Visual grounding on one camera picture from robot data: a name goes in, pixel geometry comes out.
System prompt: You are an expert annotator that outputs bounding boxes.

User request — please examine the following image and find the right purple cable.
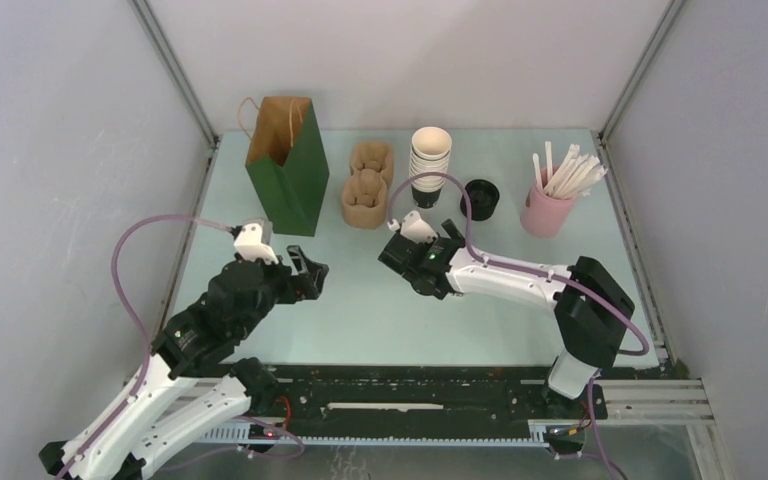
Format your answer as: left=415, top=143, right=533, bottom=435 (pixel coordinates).
left=387, top=172, right=652, bottom=480

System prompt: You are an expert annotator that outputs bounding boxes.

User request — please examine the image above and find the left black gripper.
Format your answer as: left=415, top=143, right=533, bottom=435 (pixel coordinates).
left=237, top=244, right=329, bottom=339

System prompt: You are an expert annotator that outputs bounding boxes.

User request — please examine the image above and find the white wrapped straws bundle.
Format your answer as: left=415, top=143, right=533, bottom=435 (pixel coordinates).
left=532, top=141, right=608, bottom=200

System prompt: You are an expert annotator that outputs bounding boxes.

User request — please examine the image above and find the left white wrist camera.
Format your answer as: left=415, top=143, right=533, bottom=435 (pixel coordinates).
left=233, top=218, right=279, bottom=265

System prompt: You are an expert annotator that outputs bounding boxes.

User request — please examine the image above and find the purple cable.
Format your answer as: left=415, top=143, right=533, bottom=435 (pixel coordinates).
left=55, top=214, right=306, bottom=480
left=387, top=172, right=652, bottom=480

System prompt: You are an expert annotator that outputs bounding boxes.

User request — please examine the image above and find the stack of black lids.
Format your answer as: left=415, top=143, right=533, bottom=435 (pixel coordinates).
left=465, top=179, right=500, bottom=221

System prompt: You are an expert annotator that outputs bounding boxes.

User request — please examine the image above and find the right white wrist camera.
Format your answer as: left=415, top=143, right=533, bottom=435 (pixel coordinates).
left=387, top=210, right=438, bottom=244

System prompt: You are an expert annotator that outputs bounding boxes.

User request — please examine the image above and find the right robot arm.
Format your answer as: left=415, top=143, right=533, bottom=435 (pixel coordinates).
left=379, top=212, right=635, bottom=418

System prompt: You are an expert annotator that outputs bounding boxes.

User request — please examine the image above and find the green paper bag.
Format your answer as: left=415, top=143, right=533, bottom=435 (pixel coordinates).
left=245, top=96, right=330, bottom=237

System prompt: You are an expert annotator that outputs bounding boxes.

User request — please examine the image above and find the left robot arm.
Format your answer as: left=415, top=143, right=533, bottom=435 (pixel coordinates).
left=39, top=245, right=329, bottom=479

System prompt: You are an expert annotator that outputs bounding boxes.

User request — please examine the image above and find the brown pulp cup carrier stack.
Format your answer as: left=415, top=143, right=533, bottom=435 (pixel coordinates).
left=340, top=140, right=394, bottom=230

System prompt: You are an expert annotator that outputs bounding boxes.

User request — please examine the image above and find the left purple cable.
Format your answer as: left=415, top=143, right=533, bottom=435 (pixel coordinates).
left=55, top=214, right=306, bottom=480

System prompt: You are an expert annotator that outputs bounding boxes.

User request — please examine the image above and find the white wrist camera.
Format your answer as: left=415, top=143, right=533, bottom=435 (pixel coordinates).
left=233, top=218, right=279, bottom=265
left=387, top=210, right=438, bottom=244

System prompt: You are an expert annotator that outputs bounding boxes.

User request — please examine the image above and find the stack of paper cups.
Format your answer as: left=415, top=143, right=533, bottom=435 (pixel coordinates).
left=409, top=126, right=453, bottom=209

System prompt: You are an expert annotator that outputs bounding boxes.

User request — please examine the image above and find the pink straw holder cup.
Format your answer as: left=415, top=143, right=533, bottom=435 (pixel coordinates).
left=520, top=183, right=577, bottom=239

